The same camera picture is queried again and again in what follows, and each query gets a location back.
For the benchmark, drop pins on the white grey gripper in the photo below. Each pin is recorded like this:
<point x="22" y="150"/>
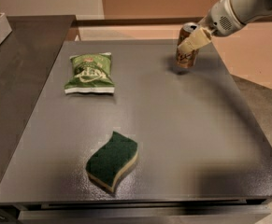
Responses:
<point x="220" y="19"/>

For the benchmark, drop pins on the orange soda can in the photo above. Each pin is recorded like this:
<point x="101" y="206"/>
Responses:
<point x="186" y="60"/>

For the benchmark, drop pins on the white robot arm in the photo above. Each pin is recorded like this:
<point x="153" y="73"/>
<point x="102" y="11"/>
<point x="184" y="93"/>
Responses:
<point x="250" y="10"/>

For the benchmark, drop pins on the green jalapeno chip bag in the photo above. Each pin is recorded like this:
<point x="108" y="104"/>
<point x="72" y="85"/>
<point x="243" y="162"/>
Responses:
<point x="91" y="73"/>

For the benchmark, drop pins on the green and yellow sponge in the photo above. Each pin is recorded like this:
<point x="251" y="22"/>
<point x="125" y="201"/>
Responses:
<point x="112" y="160"/>

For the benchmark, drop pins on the dark side counter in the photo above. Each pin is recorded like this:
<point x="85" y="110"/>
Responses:
<point x="26" y="58"/>

